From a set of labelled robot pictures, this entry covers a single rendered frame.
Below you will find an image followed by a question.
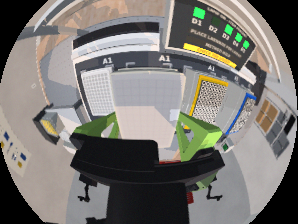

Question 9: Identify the white ready panel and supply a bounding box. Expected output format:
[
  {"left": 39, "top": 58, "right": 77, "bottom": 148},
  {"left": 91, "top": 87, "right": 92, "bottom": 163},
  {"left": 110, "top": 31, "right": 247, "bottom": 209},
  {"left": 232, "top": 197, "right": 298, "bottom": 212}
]
[{"left": 216, "top": 133, "right": 234, "bottom": 153}]

